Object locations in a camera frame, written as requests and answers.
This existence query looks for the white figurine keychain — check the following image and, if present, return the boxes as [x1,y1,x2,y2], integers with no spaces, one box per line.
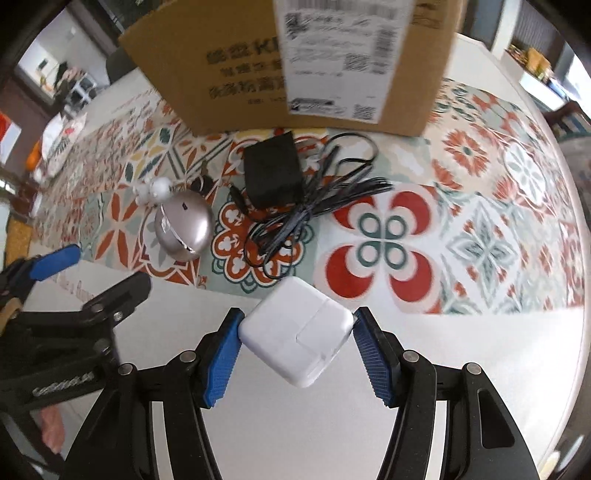
[132,177,174,206]

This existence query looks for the wooden chair with striped cloth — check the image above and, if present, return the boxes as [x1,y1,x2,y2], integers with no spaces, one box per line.
[543,100,591,143]

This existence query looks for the white tv cabinet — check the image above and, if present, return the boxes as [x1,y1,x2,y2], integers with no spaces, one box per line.
[501,44,579,112]

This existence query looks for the oranges in basket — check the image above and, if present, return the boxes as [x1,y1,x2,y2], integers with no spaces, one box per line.
[25,140,44,184]

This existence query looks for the brown cardboard box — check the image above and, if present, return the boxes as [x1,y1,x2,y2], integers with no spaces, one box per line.
[119,1,464,136]

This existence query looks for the patterned tablecloth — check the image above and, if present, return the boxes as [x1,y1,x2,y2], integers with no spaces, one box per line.
[18,32,588,480]

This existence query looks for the white patterned snack bag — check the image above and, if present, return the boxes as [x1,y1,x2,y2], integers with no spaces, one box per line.
[41,114,87,178]

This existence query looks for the yellow woven tissue box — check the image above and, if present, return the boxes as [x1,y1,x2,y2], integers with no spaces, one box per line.
[5,217,33,266]

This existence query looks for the black power adapter with cable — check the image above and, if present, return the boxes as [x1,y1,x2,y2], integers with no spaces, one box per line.
[229,131,394,281]

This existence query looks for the white square charger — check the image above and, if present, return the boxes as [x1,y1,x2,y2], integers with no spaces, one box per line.
[238,276,355,388]

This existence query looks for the left black dining chair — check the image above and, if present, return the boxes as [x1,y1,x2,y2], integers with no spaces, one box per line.
[105,47,136,84]

